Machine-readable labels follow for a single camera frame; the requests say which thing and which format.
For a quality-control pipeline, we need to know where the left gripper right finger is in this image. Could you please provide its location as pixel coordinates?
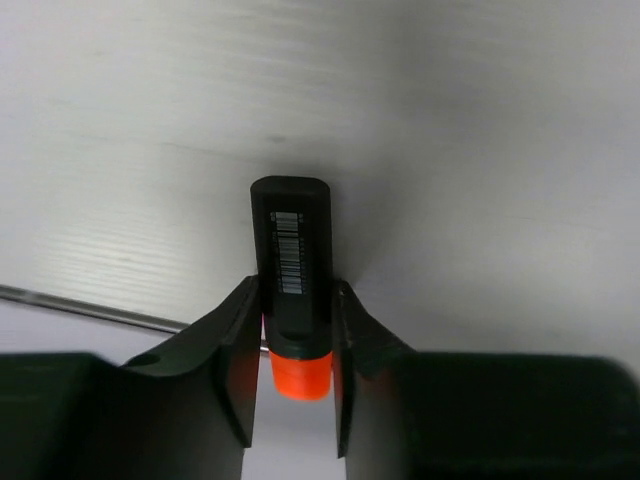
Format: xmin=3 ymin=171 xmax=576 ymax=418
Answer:
xmin=331 ymin=281 xmax=639 ymax=479

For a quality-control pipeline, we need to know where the orange capped black highlighter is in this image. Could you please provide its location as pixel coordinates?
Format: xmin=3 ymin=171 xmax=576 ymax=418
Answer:
xmin=250 ymin=176 xmax=333 ymax=401

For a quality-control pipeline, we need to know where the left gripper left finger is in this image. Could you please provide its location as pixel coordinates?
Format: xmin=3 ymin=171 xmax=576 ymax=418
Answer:
xmin=1 ymin=276 xmax=261 ymax=479

